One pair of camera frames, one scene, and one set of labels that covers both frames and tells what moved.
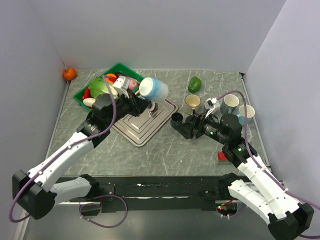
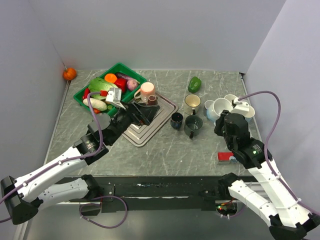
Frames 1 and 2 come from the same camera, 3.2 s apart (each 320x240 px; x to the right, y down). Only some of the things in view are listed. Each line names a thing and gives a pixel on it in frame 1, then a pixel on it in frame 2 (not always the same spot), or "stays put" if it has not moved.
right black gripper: x=185 y=129 to x=219 y=122
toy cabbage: x=98 y=85 stays put
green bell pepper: x=194 y=84 stays put
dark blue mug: x=176 y=118 stays put
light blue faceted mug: x=250 y=113 stays put
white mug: x=153 y=89 to x=220 y=104
